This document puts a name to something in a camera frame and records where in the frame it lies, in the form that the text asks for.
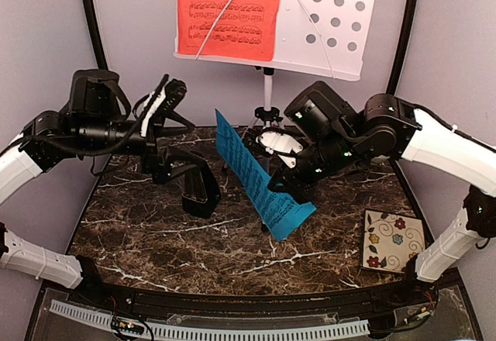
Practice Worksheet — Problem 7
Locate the left black frame post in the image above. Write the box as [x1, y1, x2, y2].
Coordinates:
[82, 0, 109, 70]

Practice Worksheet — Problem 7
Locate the red sheet music paper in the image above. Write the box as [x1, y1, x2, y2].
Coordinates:
[176, 0, 281, 62]

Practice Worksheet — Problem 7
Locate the right black frame post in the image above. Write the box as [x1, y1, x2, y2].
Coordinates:
[386, 0, 418, 95]

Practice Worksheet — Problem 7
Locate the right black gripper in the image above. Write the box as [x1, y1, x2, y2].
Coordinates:
[267, 129, 363, 204]

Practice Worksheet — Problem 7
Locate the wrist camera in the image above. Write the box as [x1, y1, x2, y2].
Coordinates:
[132, 74, 195, 138]
[242, 127, 303, 168]

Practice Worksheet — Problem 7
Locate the white slotted cable duct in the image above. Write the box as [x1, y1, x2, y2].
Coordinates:
[48, 300, 370, 340]

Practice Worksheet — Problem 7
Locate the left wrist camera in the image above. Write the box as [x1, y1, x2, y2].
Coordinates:
[132, 74, 195, 138]

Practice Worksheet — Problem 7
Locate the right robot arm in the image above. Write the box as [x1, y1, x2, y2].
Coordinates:
[257, 81, 495, 305]

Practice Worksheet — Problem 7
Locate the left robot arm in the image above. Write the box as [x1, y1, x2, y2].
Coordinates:
[1, 69, 202, 202]

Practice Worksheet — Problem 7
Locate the black frame post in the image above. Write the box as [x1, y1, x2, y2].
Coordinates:
[386, 0, 418, 95]
[82, 0, 109, 70]

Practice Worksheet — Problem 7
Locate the blue sheet music paper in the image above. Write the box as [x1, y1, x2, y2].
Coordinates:
[215, 111, 316, 242]

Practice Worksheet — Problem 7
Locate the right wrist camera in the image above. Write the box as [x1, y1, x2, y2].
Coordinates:
[242, 127, 303, 168]

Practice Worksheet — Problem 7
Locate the floral ceramic tile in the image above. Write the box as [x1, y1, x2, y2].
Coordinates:
[361, 209, 425, 274]

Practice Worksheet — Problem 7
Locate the black metronome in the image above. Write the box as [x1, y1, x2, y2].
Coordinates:
[182, 151, 221, 219]

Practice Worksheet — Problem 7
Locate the white music stand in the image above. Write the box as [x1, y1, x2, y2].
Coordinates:
[173, 0, 380, 233]

